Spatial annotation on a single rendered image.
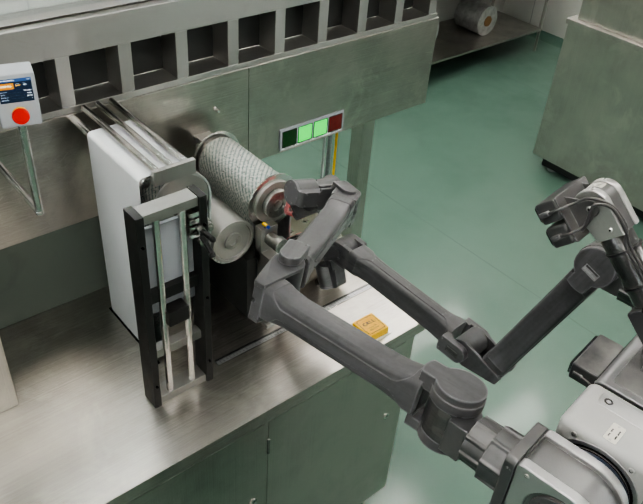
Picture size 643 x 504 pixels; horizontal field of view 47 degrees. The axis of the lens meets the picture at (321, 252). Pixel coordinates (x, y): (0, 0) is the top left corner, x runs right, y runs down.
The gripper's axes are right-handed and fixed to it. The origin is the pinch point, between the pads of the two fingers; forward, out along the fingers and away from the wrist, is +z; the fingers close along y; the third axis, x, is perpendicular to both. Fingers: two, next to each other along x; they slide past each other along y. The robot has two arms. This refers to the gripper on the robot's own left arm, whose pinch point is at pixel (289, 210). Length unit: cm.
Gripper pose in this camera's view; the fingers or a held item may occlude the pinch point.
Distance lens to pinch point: 182.9
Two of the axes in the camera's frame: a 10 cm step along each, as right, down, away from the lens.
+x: -4.1, -9.1, -0.1
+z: -5.3, 2.3, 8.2
